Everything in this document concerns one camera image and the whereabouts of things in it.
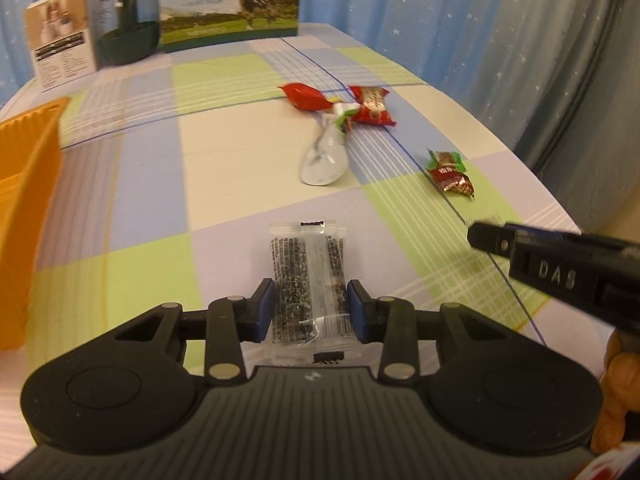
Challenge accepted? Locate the dark red green candy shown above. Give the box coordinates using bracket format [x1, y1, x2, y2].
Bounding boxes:
[427, 150, 475, 198]

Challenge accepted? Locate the clear sesame snack packet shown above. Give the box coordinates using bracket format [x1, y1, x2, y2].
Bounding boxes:
[267, 220, 361, 365]

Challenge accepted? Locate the milk carton gift box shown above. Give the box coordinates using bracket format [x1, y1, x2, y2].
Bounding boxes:
[158, 0, 300, 51]

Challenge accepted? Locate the dark green glass jar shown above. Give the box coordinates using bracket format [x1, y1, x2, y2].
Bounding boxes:
[98, 0, 160, 66]

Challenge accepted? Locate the silver foil pouch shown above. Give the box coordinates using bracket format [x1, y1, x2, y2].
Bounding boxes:
[299, 103, 359, 186]

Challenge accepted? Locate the orange plastic basket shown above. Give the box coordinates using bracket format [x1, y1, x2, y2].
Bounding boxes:
[0, 98, 70, 351]

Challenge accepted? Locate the plaid tablecloth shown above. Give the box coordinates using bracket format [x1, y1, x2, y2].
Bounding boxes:
[1, 24, 608, 467]

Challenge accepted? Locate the person's right hand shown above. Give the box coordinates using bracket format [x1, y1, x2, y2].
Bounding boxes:
[590, 330, 640, 454]

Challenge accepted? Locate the blue star curtain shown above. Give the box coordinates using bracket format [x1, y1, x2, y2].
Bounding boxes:
[0, 0, 640, 239]

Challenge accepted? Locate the red brown snack bar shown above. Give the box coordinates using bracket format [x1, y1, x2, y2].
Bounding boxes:
[349, 86, 396, 127]

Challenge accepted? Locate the white product box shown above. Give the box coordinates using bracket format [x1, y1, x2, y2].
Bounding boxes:
[24, 0, 99, 91]

